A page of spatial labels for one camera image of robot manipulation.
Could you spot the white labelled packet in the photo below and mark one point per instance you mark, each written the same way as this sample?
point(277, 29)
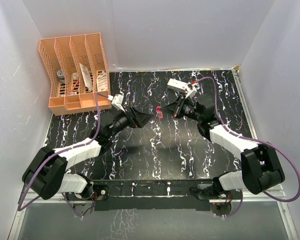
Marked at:
point(102, 81)

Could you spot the round tin in organizer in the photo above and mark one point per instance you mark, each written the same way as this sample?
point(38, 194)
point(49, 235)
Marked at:
point(60, 75)

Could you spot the white box on table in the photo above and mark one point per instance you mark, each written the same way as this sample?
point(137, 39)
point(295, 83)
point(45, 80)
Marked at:
point(177, 85)

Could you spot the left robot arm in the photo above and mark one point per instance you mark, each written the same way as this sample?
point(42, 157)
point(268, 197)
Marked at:
point(47, 173)

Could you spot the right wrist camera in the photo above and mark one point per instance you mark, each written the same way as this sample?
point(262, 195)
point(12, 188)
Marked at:
point(191, 89)

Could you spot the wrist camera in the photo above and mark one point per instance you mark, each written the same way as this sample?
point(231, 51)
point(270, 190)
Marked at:
point(116, 101)
point(191, 89)

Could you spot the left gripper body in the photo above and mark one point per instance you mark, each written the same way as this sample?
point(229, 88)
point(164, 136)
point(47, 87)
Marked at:
point(123, 121)

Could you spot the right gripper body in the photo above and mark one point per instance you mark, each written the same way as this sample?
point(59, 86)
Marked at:
point(189, 110)

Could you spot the orange file organizer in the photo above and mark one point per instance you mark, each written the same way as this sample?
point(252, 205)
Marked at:
point(67, 53)

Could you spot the white paper packet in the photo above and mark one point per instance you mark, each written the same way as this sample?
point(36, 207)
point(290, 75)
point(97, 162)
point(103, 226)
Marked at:
point(86, 77)

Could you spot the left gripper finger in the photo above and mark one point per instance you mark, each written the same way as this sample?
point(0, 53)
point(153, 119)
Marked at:
point(137, 115)
point(141, 121)

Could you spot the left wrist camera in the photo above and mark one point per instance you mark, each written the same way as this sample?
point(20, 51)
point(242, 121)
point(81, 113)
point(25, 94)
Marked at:
point(116, 101)

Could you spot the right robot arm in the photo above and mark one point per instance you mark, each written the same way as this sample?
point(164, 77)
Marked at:
point(260, 165)

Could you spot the orange pen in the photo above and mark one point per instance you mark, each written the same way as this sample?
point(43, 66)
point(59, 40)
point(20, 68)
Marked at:
point(75, 85)

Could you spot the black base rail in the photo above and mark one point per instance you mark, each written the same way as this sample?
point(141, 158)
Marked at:
point(167, 194)

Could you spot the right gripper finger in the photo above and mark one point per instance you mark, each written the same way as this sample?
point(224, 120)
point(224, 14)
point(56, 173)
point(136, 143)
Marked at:
point(174, 105)
point(171, 110)

